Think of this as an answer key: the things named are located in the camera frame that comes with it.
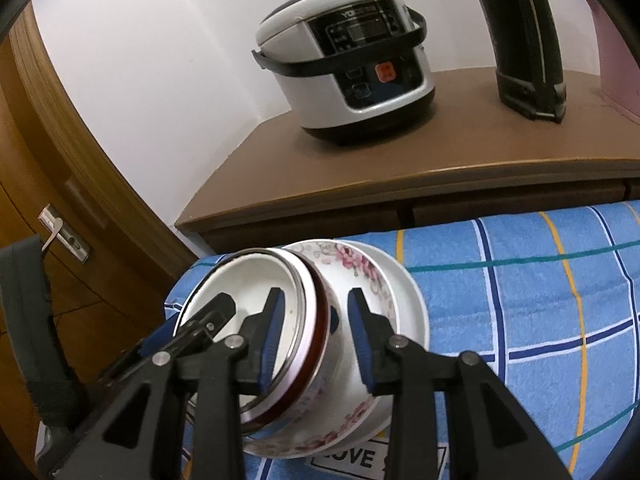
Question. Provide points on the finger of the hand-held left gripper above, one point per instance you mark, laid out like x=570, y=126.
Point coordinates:
x=217, y=310
x=161, y=340

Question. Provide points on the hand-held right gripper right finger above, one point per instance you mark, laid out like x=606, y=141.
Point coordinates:
x=361, y=342

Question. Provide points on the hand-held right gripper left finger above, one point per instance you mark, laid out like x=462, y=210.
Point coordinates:
x=270, y=342

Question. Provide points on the stainless steel bowl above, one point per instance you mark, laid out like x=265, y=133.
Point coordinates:
x=306, y=305

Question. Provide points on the plain grey plate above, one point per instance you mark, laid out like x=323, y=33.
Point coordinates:
x=419, y=310

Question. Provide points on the floral white bowl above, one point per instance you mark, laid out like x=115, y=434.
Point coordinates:
x=345, y=270

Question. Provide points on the white plate with red flowers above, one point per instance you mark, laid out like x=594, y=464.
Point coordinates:
x=392, y=272

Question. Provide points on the brown wooden door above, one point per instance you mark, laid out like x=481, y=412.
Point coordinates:
x=100, y=270

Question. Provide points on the blue plaid tablecloth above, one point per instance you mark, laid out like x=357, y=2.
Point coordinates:
x=525, y=310

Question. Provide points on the brown wooden cabinet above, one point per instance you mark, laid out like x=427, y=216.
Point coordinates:
x=400, y=160

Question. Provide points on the silver black rice cooker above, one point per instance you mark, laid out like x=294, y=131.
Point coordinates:
x=320, y=90

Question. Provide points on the tall black thermos flask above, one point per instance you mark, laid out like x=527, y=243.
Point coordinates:
x=525, y=35

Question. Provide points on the pink electric kettle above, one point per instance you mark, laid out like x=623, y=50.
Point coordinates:
x=617, y=60

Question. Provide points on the wooden door frame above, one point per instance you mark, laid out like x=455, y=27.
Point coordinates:
x=85, y=135

